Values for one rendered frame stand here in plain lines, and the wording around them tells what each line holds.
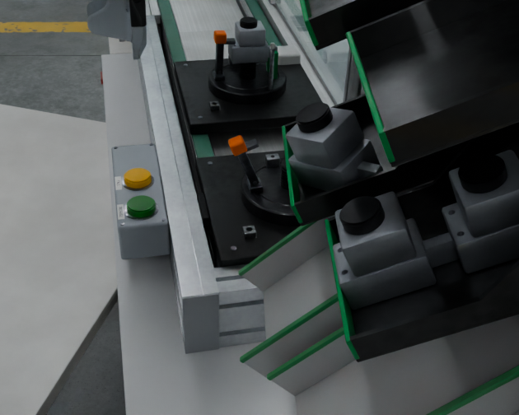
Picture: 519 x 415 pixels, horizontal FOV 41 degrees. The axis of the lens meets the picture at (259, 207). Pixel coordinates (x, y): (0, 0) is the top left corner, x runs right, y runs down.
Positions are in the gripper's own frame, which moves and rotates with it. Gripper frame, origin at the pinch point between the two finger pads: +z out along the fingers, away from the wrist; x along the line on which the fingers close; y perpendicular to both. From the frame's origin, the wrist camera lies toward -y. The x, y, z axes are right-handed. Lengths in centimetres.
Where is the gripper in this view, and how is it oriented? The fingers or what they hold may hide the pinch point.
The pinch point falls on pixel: (142, 46)
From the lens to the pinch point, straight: 78.6
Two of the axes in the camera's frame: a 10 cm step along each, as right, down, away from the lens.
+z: -0.3, 7.9, 6.1
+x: 2.1, 6.0, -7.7
